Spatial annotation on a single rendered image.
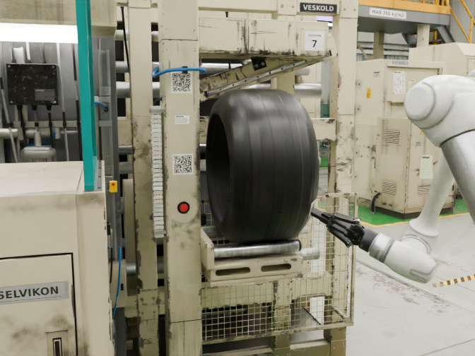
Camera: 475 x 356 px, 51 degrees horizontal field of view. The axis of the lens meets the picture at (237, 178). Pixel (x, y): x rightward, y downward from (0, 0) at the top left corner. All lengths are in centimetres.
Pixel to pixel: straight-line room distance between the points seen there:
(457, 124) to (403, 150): 503
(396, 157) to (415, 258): 479
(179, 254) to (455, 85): 109
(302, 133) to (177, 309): 80
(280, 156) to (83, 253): 84
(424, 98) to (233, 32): 101
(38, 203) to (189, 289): 101
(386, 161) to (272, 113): 492
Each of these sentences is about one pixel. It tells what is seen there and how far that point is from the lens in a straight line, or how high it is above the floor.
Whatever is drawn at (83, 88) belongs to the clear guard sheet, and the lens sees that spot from 99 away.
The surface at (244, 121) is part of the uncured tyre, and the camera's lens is 168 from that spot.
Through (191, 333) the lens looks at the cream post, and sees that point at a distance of 198.
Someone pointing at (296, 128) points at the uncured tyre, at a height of 135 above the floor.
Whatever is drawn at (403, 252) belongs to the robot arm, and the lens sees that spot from 171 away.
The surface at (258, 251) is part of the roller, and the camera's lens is 184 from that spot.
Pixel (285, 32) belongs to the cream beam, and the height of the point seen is 173.
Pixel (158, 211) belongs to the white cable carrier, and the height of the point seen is 105.
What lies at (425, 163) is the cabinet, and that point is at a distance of 656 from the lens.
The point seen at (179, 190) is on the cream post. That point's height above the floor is 113.
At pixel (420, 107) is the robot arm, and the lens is 133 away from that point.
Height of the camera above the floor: 144
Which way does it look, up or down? 9 degrees down
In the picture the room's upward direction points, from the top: straight up
